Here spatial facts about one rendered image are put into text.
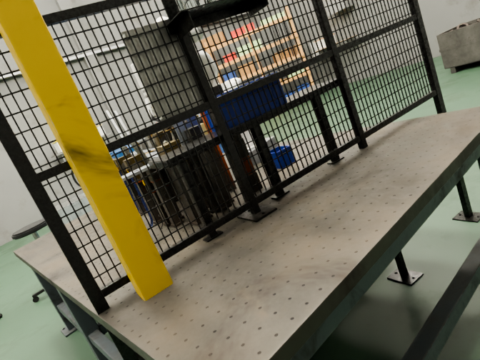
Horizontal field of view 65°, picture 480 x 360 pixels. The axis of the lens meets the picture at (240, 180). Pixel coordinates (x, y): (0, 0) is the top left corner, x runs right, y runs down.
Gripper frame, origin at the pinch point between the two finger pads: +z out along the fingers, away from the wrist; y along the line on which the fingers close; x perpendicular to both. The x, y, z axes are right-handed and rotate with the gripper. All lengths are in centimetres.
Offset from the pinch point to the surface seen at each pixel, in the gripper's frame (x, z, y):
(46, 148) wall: -749, -32, 5
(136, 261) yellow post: 68, 30, 50
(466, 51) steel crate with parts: -163, 84, -563
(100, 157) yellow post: 68, -1, 46
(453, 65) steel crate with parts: -188, 101, -564
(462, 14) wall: -296, 43, -827
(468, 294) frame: 102, 92, -40
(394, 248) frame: 108, 52, -6
